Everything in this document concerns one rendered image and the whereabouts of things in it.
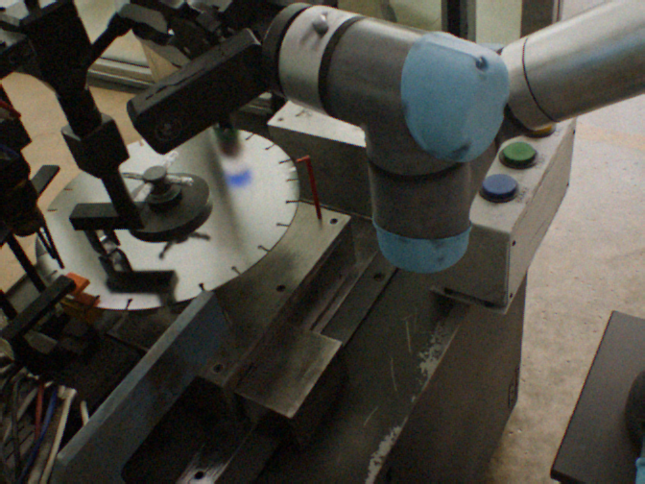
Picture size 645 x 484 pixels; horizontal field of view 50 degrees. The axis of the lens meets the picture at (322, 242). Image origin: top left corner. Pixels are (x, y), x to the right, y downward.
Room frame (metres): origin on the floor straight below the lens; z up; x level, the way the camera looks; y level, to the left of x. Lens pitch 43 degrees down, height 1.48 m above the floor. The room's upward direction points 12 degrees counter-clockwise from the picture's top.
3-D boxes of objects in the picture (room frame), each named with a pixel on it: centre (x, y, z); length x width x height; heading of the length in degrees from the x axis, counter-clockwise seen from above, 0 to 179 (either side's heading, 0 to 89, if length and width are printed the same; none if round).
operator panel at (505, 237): (0.71, -0.26, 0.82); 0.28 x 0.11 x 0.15; 141
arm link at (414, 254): (0.42, -0.09, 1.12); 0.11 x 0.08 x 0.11; 145
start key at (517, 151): (0.70, -0.27, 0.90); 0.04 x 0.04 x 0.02
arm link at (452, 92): (0.41, -0.08, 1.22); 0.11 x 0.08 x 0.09; 42
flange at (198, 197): (0.68, 0.18, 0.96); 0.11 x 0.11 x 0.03
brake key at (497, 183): (0.65, -0.23, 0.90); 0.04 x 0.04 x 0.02
